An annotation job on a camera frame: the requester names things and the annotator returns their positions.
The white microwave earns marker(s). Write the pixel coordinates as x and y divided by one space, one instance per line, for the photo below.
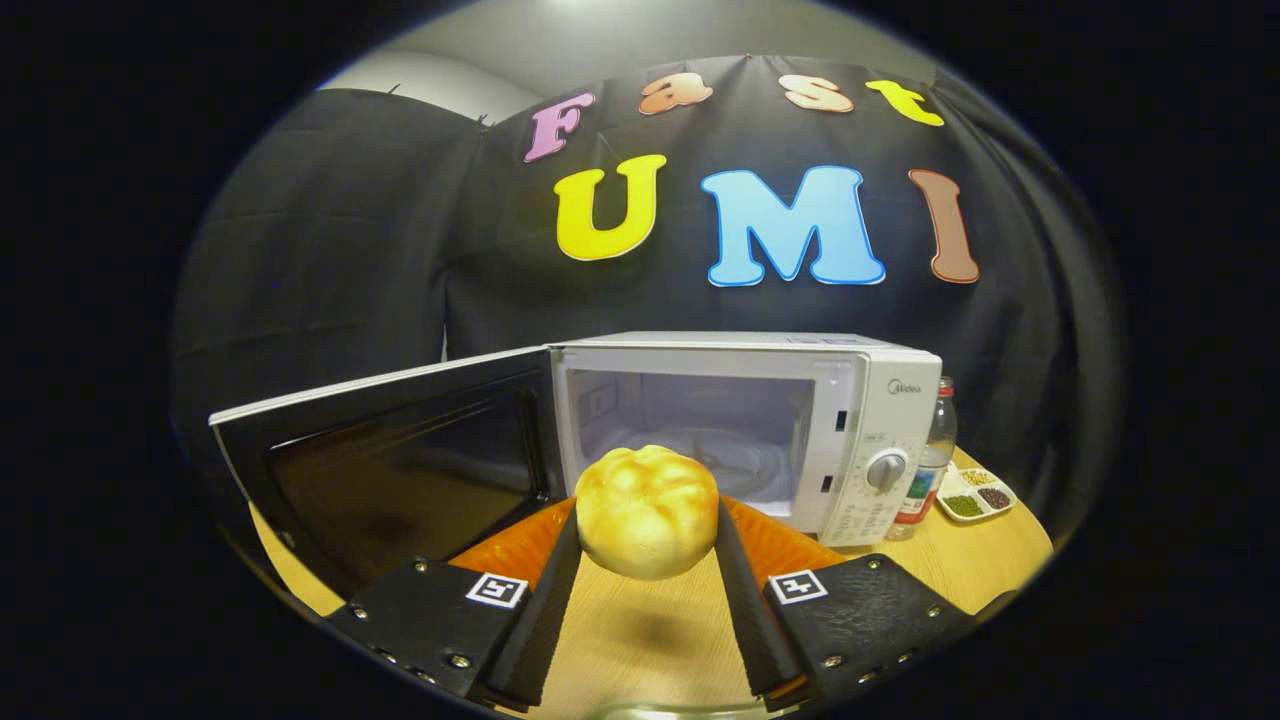
880 400

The clear plastic water bottle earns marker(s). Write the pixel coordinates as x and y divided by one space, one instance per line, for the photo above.
935 460

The white divided bean dish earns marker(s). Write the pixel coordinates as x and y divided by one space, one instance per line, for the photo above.
975 500

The golden bread bun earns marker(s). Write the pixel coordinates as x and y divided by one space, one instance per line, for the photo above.
645 510

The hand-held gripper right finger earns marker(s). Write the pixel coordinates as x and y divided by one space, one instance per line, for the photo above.
750 620

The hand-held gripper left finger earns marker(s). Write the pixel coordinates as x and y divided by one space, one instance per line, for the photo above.
545 620

